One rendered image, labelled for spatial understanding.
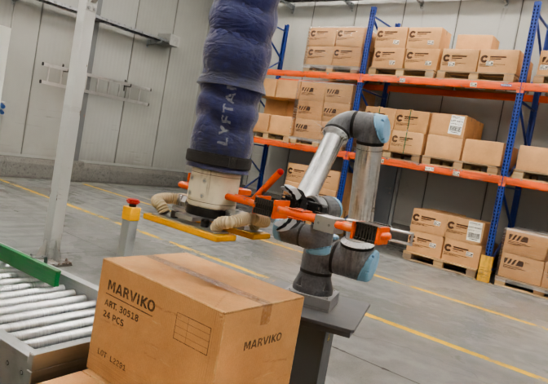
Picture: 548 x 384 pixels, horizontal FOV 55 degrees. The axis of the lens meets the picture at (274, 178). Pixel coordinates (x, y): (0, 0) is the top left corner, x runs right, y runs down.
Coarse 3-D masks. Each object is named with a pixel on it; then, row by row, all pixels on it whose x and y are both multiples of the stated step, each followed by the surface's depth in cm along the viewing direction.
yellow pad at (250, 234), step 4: (228, 228) 185; (232, 228) 184; (236, 228) 184; (232, 232) 183; (236, 232) 182; (240, 232) 182; (244, 232) 181; (248, 232) 180; (252, 232) 181; (256, 232) 183; (260, 232) 184; (264, 232) 186; (244, 236) 181; (248, 236) 180; (252, 236) 179; (256, 236) 180; (260, 236) 181; (264, 236) 183; (268, 236) 185
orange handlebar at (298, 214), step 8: (184, 184) 187; (240, 192) 201; (248, 192) 205; (232, 200) 175; (240, 200) 173; (248, 200) 171; (280, 208) 164; (288, 208) 167; (296, 208) 163; (288, 216) 162; (296, 216) 160; (304, 216) 159; (312, 216) 157; (336, 224) 152; (344, 224) 151; (384, 232) 146; (384, 240) 145
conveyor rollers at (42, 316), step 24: (0, 264) 291; (0, 288) 255; (24, 288) 264; (48, 288) 266; (0, 312) 227; (24, 312) 228; (48, 312) 236; (72, 312) 238; (24, 336) 208; (48, 336) 209; (72, 336) 216
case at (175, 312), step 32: (128, 256) 195; (160, 256) 204; (192, 256) 213; (128, 288) 178; (160, 288) 168; (192, 288) 169; (224, 288) 175; (256, 288) 182; (96, 320) 187; (128, 320) 177; (160, 320) 167; (192, 320) 158; (224, 320) 151; (256, 320) 163; (288, 320) 177; (96, 352) 186; (128, 352) 176; (160, 352) 166; (192, 352) 158; (224, 352) 153; (256, 352) 166; (288, 352) 180
